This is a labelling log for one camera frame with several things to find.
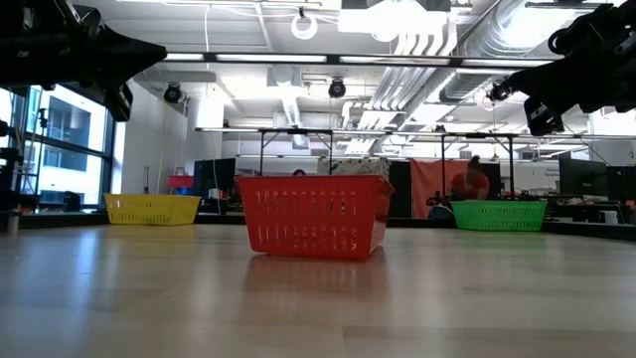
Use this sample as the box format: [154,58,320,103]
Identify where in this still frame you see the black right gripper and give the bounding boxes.
[506,2,636,138]

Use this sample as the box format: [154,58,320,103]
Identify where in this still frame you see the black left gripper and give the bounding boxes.
[19,0,169,123]

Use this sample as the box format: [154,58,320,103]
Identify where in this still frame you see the red plastic basket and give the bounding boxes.
[235,173,396,261]

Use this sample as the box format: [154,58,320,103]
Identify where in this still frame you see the large window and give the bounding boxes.
[0,84,118,213]

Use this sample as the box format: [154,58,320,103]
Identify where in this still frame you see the black computer monitor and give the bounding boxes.
[192,157,238,199]
[557,157,610,199]
[605,166,636,203]

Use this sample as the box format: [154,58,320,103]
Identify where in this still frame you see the black tripod stand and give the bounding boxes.
[33,106,50,198]

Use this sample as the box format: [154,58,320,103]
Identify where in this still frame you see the red storage bin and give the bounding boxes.
[167,174,196,190]

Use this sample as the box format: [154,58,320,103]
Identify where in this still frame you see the green plastic basket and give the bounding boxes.
[450,200,549,233]

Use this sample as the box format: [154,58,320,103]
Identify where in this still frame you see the long LED light bar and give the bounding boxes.
[161,50,556,69]

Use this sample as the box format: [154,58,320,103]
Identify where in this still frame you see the orange fabric partition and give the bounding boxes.
[409,158,473,220]

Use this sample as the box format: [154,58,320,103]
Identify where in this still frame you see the yellow plastic basket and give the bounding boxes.
[103,193,203,226]

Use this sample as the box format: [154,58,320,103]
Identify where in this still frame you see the blue round bag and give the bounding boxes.
[428,204,455,222]

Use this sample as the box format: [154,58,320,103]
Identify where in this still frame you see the black equipment rack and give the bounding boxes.
[0,146,27,213]

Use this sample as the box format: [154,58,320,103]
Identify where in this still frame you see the black cabinet panel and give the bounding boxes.
[388,159,412,219]

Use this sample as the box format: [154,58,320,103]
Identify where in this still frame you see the patterned box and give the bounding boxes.
[316,157,392,176]

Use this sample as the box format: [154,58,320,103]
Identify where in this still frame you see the black ceiling-mounted camera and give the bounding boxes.
[485,79,513,104]

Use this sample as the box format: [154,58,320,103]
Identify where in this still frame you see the silver ventilation duct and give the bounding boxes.
[439,0,553,105]

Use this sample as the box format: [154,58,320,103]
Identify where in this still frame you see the white ring lamp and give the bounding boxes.
[289,12,320,42]

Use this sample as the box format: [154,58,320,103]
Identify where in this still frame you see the black overhead mount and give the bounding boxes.
[340,0,451,12]

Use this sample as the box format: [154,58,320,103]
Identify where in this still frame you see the black aluminium table frame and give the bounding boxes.
[0,211,636,244]

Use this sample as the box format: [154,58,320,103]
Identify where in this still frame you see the black metal station frame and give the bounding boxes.
[195,125,636,200]

